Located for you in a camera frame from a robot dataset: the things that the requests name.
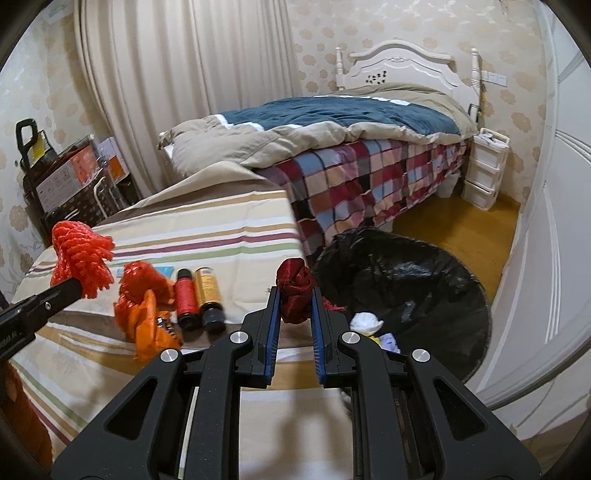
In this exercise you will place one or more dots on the white and orange box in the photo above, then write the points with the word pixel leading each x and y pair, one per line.
pixel 113 159

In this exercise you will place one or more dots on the beige striped curtain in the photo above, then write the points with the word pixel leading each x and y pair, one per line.
pixel 194 69

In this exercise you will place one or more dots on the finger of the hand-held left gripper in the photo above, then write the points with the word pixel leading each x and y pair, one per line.
pixel 51 300

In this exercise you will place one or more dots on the amber small bottle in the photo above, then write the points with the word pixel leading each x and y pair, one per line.
pixel 207 288

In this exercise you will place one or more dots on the orange plastic bag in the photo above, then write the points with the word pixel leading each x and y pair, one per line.
pixel 150 332

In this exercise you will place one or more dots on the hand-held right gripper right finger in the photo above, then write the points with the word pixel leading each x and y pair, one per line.
pixel 318 341

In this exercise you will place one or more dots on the orange cloth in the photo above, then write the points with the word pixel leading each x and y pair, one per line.
pixel 23 415

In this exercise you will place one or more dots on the white door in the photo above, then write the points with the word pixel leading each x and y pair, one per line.
pixel 554 230

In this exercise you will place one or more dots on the white plastic drawer unit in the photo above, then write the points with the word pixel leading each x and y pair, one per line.
pixel 482 175

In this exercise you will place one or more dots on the striped tablecloth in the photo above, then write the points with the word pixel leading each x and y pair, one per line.
pixel 207 221

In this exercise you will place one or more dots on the white papers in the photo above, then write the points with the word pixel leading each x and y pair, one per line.
pixel 489 137

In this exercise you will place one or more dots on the teal and white packet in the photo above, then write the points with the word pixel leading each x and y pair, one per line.
pixel 165 270

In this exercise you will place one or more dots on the bin with black bag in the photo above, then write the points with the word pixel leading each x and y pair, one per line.
pixel 415 286

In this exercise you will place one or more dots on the white wall switch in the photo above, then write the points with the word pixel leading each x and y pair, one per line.
pixel 495 78

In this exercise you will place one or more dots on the cardboard box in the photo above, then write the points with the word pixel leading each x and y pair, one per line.
pixel 60 180

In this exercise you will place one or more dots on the white wooden bed headboard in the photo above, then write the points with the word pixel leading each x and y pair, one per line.
pixel 401 64

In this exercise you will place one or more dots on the white bucket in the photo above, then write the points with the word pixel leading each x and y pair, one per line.
pixel 447 187

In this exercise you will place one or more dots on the bed with plaid sheet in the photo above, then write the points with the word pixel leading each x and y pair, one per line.
pixel 346 115

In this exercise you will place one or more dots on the dark red cloth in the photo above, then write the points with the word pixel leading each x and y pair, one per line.
pixel 295 286

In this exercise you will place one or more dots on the white tissue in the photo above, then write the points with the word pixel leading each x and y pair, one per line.
pixel 365 323

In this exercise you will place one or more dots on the orange-red foam mesh net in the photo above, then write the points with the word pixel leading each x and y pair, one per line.
pixel 78 254

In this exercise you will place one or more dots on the checkered bed sheet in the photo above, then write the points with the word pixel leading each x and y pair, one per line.
pixel 351 184

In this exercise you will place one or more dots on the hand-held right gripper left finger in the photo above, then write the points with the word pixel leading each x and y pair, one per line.
pixel 272 341

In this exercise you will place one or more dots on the red small bottle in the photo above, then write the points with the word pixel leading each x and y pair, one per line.
pixel 187 295

